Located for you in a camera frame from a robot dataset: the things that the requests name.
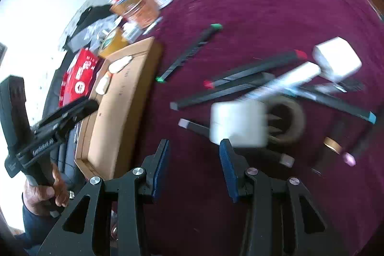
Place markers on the clear jar red lid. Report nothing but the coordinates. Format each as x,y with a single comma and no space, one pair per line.
135,7

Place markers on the small brown tape roll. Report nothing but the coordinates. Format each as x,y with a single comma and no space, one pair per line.
333,145

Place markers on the person's left forearm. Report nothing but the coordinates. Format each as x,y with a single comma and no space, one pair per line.
36,229

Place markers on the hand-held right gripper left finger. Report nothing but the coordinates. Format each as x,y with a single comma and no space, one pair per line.
160,172

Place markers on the black stick blue ends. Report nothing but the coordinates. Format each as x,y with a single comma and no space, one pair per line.
339,104

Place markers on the white charger adapter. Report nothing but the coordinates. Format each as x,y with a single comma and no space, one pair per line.
237,124
337,59

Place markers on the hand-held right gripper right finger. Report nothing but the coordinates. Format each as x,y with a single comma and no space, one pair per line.
229,172

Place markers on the cardboard box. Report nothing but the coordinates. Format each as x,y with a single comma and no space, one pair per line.
120,112

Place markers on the black tape roll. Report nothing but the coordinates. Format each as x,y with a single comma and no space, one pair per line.
297,127

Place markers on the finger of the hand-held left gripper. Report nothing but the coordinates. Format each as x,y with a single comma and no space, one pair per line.
81,109

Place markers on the person's left hand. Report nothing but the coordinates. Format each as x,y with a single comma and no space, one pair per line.
39,196

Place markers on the black stick grey ends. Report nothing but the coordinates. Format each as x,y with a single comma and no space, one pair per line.
216,94

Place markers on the blue pen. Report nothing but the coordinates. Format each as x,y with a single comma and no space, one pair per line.
153,26

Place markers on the black stick pink ends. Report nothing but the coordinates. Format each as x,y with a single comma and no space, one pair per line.
349,159

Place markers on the red plastic bag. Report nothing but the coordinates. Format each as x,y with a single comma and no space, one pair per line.
81,76

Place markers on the black stick white ends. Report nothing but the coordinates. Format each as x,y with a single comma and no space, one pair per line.
195,126

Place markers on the maroon tablecloth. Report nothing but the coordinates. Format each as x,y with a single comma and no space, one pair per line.
240,22

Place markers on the white paint marker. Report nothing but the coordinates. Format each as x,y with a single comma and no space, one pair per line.
294,74

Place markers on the yellow tape roll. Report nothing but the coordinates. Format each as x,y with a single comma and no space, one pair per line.
111,44

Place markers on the black bag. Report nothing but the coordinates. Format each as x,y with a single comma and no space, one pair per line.
93,16

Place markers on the black stick green ends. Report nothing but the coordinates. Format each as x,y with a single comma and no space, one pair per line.
192,50

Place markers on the white glue bottle orange cap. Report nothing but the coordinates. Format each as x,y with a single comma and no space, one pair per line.
103,83

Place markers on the black stick red ends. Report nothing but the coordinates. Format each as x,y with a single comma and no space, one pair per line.
255,67

